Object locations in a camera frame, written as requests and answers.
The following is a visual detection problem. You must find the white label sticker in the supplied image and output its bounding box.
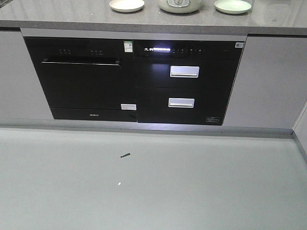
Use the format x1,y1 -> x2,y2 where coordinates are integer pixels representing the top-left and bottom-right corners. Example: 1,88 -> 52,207
120,103 -> 137,111

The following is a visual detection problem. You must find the black disinfection cabinet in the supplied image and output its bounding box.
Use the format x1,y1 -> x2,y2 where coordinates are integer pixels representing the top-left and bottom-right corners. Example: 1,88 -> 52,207
133,40 -> 243,126

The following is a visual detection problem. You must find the green energy label sticker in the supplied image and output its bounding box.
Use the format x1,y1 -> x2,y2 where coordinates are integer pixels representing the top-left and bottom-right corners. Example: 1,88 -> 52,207
123,41 -> 133,53

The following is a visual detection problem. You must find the black built-in dishwasher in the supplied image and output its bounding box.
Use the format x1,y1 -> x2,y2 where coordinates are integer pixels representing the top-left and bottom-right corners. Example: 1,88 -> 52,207
25,37 -> 137,122

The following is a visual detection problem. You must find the white QR sticker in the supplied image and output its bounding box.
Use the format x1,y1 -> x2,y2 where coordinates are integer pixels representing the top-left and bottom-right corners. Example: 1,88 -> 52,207
235,42 -> 245,48

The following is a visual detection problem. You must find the green electric cooking pot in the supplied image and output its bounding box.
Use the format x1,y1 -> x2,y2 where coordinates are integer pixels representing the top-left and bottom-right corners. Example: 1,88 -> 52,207
157,0 -> 202,14

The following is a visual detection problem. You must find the cream white plate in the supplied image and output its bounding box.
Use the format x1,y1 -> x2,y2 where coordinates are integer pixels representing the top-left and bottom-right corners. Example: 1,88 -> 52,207
109,0 -> 145,13

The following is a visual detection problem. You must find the grey cabinet door panel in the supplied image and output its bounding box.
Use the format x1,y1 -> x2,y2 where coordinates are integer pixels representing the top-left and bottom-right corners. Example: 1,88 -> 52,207
223,35 -> 307,129

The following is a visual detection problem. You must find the light green plate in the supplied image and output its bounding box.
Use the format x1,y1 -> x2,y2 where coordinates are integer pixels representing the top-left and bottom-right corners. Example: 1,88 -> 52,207
214,0 -> 252,14

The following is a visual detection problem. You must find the grey left cabinet panel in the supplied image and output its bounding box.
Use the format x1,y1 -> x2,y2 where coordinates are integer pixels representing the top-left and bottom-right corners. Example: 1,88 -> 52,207
0,31 -> 53,120

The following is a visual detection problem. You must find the grey side cabinet panel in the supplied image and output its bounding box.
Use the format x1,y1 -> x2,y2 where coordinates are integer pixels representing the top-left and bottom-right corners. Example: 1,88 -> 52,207
293,103 -> 307,152

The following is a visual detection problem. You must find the silver lower drawer handle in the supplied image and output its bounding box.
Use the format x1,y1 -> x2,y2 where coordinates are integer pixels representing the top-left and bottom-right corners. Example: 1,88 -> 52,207
168,98 -> 195,108

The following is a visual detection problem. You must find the silver drawer handle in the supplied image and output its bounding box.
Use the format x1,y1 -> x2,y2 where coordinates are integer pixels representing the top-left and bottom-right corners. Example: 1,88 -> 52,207
168,98 -> 195,108
170,66 -> 200,78

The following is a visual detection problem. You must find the silver upper drawer handle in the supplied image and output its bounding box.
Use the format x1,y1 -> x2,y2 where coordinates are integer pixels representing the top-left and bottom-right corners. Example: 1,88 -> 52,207
170,66 -> 200,78

